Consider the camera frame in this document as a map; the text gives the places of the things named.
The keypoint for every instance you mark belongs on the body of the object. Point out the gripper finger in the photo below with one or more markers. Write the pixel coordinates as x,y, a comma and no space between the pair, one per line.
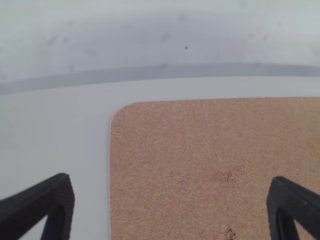
276,207
30,197

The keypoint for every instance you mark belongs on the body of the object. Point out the cork mat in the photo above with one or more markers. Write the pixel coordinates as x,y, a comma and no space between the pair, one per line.
200,150

